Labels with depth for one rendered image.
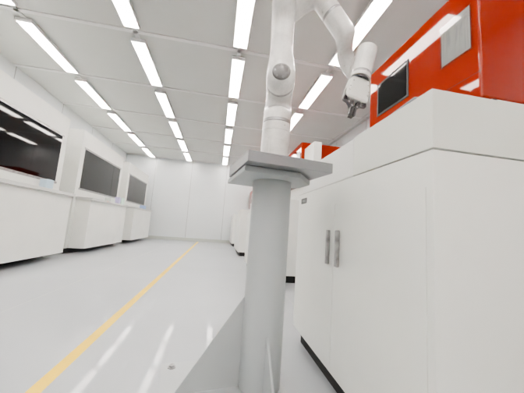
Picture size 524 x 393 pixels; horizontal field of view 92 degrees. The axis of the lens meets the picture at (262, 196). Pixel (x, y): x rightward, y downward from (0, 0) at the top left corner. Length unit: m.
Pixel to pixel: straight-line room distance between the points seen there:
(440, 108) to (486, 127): 0.13
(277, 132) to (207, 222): 8.01
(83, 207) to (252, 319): 4.27
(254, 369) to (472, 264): 0.76
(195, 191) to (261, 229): 8.12
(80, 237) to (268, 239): 4.27
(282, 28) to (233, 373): 1.39
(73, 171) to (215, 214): 5.04
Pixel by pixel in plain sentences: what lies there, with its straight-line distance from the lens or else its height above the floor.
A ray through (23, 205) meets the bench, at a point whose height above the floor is 0.67.
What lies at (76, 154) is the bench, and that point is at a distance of 5.11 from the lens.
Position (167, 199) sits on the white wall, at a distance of 9.14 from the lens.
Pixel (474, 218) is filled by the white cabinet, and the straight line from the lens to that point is 0.76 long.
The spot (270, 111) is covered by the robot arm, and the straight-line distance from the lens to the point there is 1.10.
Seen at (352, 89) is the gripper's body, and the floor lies 1.21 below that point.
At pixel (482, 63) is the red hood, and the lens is 1.55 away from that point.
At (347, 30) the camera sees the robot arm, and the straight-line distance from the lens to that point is 1.33.
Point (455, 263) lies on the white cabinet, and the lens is 0.72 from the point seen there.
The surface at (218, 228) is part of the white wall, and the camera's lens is 8.95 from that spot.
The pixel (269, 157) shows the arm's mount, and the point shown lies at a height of 0.84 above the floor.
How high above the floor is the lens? 0.61
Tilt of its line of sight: 7 degrees up
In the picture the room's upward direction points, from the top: 4 degrees clockwise
